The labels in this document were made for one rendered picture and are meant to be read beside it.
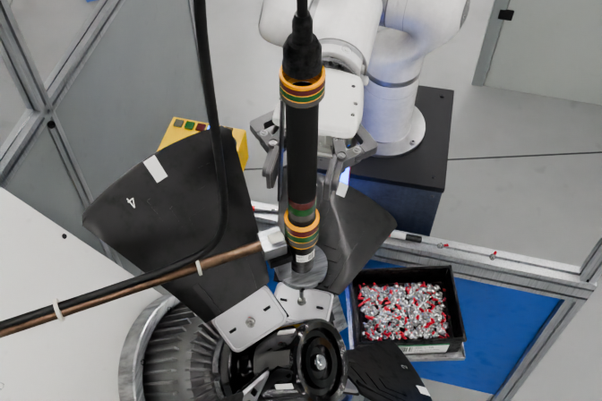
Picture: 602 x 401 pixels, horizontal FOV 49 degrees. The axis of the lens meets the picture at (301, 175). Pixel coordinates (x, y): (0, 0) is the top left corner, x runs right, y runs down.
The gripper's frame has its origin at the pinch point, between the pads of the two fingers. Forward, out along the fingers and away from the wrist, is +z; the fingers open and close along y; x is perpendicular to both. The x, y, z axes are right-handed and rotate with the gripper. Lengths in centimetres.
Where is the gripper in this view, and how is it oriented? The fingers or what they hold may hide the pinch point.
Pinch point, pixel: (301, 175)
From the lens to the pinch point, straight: 73.6
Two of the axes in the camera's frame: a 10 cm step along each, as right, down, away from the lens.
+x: 0.0, -6.1, -7.9
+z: -2.3, 7.7, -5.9
